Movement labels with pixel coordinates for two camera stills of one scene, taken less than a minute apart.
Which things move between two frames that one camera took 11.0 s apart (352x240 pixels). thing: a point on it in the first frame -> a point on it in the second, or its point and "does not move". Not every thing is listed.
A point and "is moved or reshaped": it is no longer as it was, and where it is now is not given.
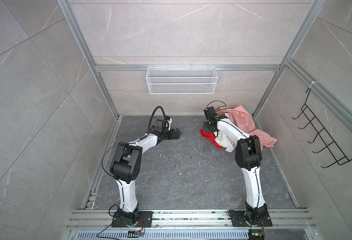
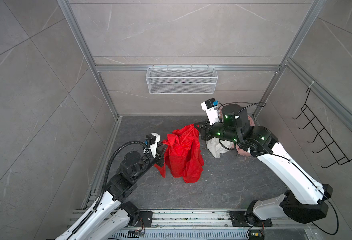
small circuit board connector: x=135 y=233 does not move
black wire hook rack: x=337 y=154 does not move
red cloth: x=211 y=136 is moved or reshaped
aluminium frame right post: x=315 y=8 does not move
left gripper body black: x=170 y=134 -> x=157 y=159
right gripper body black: x=206 y=127 -> x=208 y=130
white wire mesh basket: x=182 y=80 does not move
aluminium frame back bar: x=144 y=67 does not move
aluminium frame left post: x=87 y=49 does not move
